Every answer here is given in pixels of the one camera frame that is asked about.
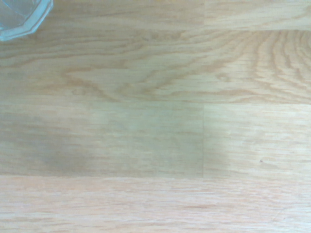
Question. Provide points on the clear faceted drinking glass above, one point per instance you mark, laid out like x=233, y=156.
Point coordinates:
x=17, y=17

